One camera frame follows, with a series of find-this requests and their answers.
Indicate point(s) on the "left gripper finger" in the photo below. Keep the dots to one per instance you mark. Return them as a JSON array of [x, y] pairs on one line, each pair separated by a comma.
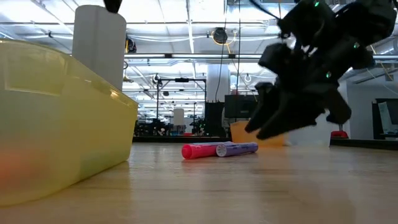
[[112, 4]]

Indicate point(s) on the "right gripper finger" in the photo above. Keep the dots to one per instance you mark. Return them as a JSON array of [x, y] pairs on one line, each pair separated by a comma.
[[264, 105], [292, 119]]

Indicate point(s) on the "purple chunky highlighter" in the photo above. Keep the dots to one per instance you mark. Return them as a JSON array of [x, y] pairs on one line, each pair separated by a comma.
[[236, 149]]

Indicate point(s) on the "pink chunky highlighter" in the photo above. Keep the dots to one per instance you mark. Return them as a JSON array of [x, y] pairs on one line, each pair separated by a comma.
[[199, 151]]

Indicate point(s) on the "clear plastic bin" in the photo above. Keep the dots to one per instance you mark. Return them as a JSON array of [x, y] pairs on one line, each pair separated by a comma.
[[308, 137]]

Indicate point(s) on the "black equipment cabinet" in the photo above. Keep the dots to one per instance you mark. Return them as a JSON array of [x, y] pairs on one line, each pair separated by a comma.
[[236, 107]]

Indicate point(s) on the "orange plastic bin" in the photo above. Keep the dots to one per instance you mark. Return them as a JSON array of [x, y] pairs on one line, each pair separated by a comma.
[[237, 135]]

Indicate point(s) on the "white lamp with wooden base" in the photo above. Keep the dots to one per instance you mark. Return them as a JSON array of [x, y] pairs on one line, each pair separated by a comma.
[[99, 46]]

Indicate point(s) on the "red object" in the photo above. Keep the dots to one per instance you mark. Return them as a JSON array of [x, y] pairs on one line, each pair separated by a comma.
[[339, 134]]

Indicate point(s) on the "small white table lamp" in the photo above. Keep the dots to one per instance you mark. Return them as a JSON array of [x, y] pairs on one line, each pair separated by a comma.
[[178, 116]]

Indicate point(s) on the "black robot rig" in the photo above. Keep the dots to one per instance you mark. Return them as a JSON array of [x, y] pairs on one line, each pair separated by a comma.
[[161, 124]]

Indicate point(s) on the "yellow plastic bin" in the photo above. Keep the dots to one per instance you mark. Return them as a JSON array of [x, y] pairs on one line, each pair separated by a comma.
[[62, 130]]

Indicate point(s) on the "black aluminium table frame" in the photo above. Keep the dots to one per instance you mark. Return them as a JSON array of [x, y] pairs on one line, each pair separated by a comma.
[[186, 139]]

